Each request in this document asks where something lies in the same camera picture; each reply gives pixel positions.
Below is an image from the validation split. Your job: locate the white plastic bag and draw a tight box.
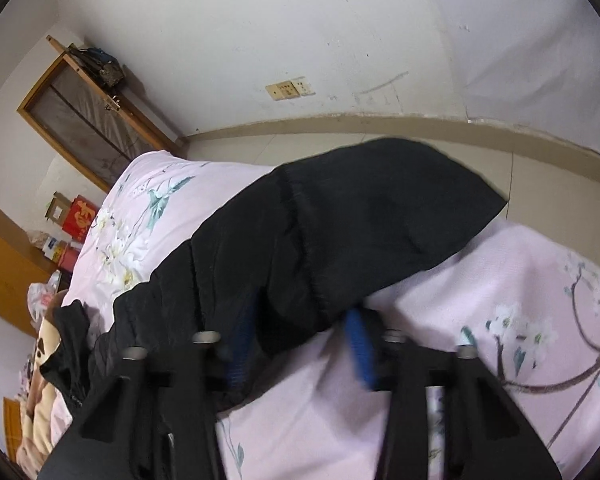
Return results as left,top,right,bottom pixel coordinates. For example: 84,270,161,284
27,282,61,321

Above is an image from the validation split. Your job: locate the red round tin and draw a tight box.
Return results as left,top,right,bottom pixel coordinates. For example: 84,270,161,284
55,245,83,273

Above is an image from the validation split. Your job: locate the beige plush dog-print blanket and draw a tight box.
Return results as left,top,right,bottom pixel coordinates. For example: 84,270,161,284
17,292,88,471

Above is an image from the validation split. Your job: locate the red gift box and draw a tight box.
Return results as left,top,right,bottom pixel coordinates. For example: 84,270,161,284
65,199,100,241

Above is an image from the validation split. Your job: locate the dark handbag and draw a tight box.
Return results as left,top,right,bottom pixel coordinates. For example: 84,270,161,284
69,46,126,88

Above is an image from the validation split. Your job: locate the brown cardboard box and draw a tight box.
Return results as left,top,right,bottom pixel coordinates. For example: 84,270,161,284
45,191,73,226

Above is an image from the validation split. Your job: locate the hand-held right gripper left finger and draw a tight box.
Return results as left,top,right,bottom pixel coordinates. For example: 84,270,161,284
37,305,261,480

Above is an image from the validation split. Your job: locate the yellowed wall socket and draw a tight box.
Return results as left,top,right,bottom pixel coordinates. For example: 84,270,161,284
266,81,301,102

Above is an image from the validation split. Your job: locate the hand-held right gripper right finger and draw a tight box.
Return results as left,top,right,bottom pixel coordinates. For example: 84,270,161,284
344,307,563,480

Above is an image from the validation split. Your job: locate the pink floral quilt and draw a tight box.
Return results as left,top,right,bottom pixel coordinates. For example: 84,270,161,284
50,151,600,480

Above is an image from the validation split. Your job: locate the yellow wooden wardrobe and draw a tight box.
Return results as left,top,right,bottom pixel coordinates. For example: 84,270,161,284
0,190,56,338

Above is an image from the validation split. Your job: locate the brown wooden door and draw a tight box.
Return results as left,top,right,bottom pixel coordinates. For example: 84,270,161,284
17,35,188,193

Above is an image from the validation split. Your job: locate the wooden headboard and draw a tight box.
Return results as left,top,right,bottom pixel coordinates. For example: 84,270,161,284
2,397,23,461

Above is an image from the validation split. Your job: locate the black quilted jacket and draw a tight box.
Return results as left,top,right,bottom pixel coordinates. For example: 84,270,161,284
40,136,509,411

